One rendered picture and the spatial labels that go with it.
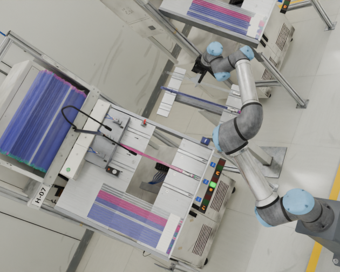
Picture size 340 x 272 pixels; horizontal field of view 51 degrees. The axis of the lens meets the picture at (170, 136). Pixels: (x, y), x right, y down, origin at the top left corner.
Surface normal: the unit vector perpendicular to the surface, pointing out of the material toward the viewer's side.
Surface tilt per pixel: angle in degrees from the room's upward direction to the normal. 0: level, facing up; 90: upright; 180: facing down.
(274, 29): 90
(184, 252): 90
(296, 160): 0
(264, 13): 44
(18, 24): 90
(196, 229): 90
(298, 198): 7
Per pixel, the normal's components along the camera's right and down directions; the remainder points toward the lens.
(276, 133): -0.67, -0.46
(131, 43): 0.62, 0.07
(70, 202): 0.01, -0.25
